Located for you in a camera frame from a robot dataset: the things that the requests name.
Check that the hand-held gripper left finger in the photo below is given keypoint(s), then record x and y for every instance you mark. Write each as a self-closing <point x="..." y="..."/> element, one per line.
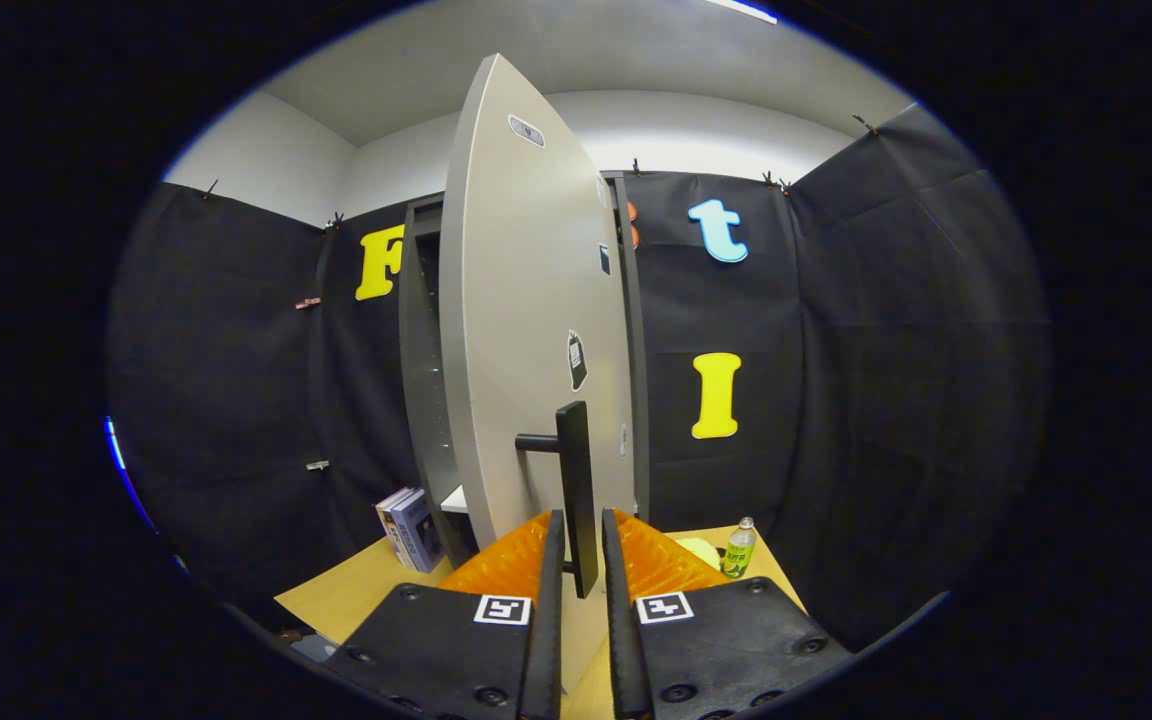
<point x="543" y="620"/>

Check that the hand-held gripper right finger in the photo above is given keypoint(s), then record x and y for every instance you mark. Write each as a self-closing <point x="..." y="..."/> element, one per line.
<point x="621" y="620"/>

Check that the grey shoe cabinet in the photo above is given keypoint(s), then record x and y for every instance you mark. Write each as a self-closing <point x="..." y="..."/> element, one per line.
<point x="421" y="360"/>

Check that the beige shoe cabinet door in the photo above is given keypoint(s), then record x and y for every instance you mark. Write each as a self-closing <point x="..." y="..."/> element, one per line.
<point x="516" y="300"/>

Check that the yellow-green toy cabbage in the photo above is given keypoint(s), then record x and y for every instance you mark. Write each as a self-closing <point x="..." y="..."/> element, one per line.
<point x="701" y="553"/>

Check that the green drink bottle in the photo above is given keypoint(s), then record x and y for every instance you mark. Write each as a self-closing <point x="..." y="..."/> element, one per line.
<point x="738" y="552"/>

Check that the blue book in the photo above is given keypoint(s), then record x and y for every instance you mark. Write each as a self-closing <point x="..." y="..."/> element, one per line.
<point x="420" y="530"/>

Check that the white spine book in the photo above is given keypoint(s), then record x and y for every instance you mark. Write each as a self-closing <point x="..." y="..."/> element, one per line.
<point x="388" y="520"/>

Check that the black backdrop cloth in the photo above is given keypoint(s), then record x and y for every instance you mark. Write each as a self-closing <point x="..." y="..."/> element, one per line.
<point x="226" y="380"/>

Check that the black clip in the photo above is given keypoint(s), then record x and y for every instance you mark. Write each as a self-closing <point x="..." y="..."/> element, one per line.
<point x="336" y="221"/>
<point x="776" y="182"/>

